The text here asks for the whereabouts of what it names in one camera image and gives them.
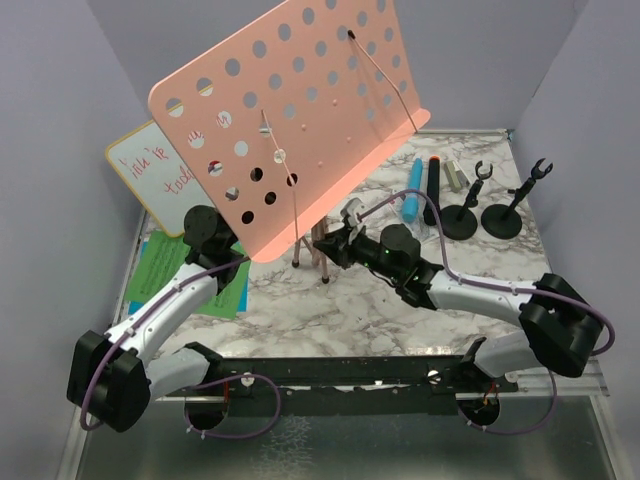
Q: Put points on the blue toy microphone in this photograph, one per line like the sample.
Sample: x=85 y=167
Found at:
x=412 y=192

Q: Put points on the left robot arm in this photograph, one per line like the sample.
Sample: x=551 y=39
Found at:
x=115 y=375

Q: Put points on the white remote packet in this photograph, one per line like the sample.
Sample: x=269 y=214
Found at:
x=418 y=228

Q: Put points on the yellow framed whiteboard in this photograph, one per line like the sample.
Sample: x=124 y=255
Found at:
x=154 y=172

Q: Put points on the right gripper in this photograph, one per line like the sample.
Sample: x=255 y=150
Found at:
x=339 y=246

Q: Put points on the black mic stand front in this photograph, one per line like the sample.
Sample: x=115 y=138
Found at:
x=502 y=221

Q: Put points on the green sheet music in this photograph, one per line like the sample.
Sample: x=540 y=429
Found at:
x=160 y=270

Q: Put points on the grey eraser block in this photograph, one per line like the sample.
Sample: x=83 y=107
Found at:
x=455 y=175

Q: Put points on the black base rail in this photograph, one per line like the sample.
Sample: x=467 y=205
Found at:
x=330 y=386

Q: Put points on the pink music stand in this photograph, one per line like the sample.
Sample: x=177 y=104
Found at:
x=283 y=119

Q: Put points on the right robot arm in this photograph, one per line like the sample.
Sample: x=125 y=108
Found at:
x=554 y=328

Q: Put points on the black microphone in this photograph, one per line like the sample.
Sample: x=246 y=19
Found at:
x=432 y=191

